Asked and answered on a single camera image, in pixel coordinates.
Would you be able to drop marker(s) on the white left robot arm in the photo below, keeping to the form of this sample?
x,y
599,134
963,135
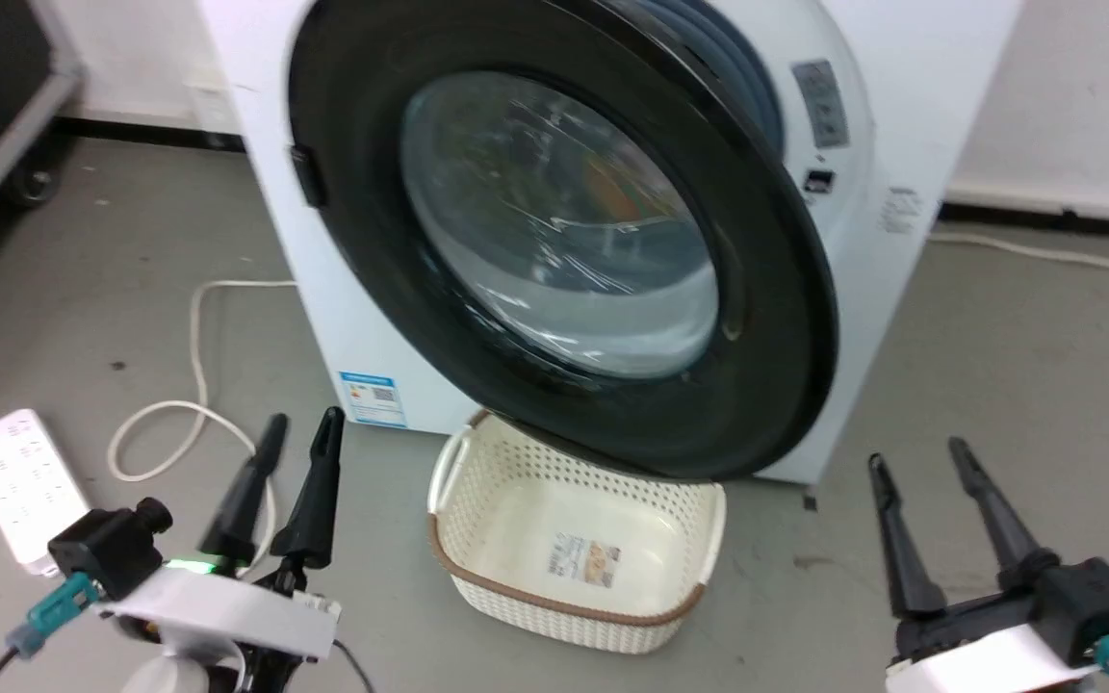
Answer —
x,y
169,676

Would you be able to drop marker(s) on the grey washer control panel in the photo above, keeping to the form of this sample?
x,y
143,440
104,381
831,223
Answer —
x,y
821,104

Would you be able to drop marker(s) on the black round glass washer door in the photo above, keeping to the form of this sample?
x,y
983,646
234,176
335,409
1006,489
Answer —
x,y
372,241

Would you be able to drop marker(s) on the cream perforated laundry basket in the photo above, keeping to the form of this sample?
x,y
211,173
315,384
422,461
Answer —
x,y
516,520

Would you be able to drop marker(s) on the white front-load washing machine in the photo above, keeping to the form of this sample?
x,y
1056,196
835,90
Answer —
x,y
343,289

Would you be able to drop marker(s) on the black caster wheel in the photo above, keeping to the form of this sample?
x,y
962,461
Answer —
x,y
33,178

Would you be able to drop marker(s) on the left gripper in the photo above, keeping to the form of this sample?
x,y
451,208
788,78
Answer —
x,y
227,611

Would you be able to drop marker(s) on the blue energy label sticker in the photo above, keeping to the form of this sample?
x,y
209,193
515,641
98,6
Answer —
x,y
373,399

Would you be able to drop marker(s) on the paper label in basket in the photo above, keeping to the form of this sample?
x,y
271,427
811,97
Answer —
x,y
583,560

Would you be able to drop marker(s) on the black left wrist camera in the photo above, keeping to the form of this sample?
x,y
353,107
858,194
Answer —
x,y
107,551

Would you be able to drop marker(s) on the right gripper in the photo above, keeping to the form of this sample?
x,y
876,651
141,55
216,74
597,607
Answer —
x,y
978,654

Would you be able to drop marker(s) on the teal left camera connector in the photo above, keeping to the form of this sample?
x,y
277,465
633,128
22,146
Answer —
x,y
59,608

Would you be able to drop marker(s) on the grey rubber drum seal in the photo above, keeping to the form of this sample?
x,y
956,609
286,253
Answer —
x,y
728,58

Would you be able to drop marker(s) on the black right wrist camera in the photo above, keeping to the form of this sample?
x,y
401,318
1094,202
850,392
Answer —
x,y
1103,602

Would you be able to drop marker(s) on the white power strip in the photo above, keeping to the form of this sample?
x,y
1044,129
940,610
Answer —
x,y
23,481

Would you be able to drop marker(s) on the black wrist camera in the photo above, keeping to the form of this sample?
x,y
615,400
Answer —
x,y
107,551
1103,602

